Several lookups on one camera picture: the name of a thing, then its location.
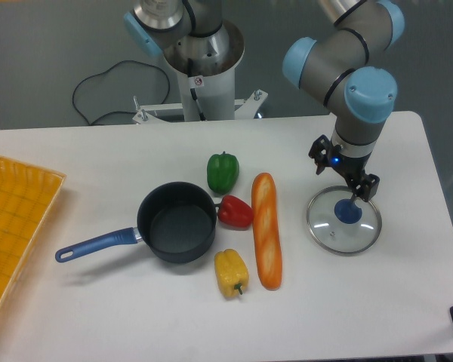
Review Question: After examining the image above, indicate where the green bell pepper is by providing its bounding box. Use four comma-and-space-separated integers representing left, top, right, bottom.
206, 152, 240, 195

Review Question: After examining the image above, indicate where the yellow bell pepper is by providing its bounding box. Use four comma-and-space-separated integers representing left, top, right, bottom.
214, 249, 249, 299

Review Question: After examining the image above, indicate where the glass lid with blue knob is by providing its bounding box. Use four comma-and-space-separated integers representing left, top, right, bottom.
306, 186, 382, 256

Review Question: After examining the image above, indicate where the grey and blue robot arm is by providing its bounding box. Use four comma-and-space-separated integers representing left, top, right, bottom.
124, 1, 405, 201

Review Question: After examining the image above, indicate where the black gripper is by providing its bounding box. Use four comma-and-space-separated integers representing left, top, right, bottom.
308, 135, 380, 201

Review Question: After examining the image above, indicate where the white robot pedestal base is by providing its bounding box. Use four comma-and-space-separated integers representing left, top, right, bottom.
131, 20, 268, 124

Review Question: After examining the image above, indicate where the dark saucepan with blue handle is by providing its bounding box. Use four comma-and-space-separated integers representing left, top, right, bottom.
55, 182, 217, 264

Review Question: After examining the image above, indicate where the black cable on floor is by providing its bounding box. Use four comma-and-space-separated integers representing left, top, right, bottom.
72, 60, 171, 126

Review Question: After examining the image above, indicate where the long orange bread loaf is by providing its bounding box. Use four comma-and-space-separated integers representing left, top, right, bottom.
251, 173, 283, 290

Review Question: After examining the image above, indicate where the yellow woven tray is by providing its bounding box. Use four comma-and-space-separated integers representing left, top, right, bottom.
0, 155, 66, 309

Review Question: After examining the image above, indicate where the red bell pepper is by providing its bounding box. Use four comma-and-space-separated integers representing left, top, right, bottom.
217, 195, 254, 229

